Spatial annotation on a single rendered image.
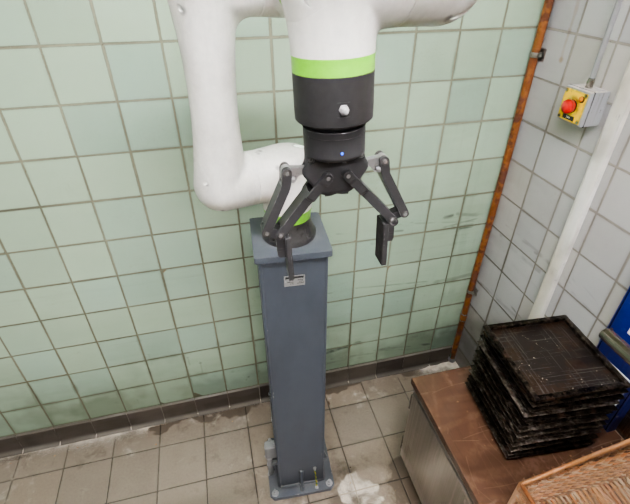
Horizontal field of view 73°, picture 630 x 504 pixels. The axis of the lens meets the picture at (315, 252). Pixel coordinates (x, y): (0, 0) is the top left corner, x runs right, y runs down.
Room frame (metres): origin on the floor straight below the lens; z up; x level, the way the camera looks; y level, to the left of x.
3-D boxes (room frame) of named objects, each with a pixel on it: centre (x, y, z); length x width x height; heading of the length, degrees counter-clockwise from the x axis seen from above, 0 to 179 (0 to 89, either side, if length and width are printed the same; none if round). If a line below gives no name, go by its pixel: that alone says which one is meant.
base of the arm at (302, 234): (1.05, 0.08, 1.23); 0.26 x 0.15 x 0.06; 11
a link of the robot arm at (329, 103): (0.51, -0.02, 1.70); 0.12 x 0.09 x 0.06; 12
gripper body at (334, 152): (0.50, -0.02, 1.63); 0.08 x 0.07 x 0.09; 102
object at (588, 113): (1.30, -0.80, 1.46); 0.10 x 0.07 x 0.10; 14
